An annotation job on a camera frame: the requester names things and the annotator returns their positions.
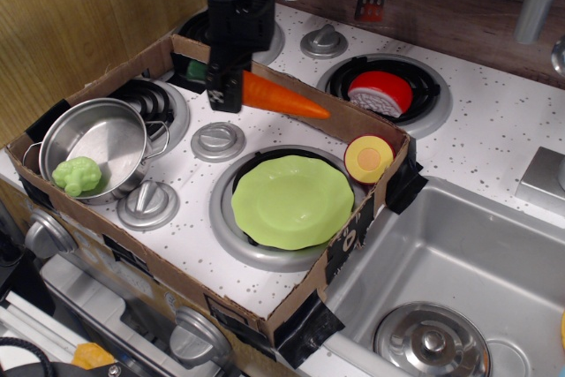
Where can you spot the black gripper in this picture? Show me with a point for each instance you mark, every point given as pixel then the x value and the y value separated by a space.
pixel 237 30

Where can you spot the orange toy carrot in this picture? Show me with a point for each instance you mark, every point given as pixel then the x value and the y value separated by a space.
pixel 260 93

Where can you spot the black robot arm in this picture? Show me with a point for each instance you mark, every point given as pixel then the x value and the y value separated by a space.
pixel 236 30

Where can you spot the light green plastic plate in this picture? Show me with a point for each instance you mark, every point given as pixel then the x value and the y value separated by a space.
pixel 292 202

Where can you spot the silver stove knob middle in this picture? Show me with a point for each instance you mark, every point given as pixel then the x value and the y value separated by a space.
pixel 218 142

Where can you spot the silver stove knob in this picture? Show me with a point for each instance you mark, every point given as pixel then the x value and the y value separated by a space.
pixel 218 142
pixel 148 207
pixel 324 43

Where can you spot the back left black burner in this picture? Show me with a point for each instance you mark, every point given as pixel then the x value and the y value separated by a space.
pixel 196 28

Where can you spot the black burner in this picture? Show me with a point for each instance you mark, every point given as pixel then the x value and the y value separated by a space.
pixel 161 106
pixel 432 103
pixel 196 28

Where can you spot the front left black burner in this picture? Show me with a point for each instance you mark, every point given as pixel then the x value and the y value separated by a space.
pixel 161 106

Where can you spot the silver stove knob back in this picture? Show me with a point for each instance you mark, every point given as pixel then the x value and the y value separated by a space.
pixel 324 43

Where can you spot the small steel pot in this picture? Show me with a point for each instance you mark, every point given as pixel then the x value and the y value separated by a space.
pixel 112 134

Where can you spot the silver stove knob front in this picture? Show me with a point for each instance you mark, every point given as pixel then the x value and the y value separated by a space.
pixel 148 207

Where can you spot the red toy cheese wedge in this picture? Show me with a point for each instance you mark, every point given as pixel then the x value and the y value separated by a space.
pixel 381 92

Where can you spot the yellow red toy fruit half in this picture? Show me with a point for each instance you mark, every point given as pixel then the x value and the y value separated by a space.
pixel 367 157

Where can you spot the green toy broccoli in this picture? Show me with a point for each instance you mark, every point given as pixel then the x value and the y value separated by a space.
pixel 78 175

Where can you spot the back right black burner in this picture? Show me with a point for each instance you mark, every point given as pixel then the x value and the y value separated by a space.
pixel 432 103

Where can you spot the silver oven knob left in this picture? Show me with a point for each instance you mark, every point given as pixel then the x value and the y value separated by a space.
pixel 46 237

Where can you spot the silver oven knob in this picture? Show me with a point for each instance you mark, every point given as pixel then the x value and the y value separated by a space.
pixel 46 237
pixel 195 340

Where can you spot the silver oven knob right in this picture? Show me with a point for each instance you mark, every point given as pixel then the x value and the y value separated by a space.
pixel 195 340

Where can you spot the yellow object bottom left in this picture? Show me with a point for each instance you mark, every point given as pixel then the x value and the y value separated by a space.
pixel 89 356

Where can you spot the steel pot lid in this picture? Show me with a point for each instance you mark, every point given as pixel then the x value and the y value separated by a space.
pixel 426 339

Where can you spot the steel sink basin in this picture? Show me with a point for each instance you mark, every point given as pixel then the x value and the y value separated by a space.
pixel 501 269

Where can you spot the silver faucet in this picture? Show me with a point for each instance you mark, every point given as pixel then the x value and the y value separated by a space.
pixel 540 30

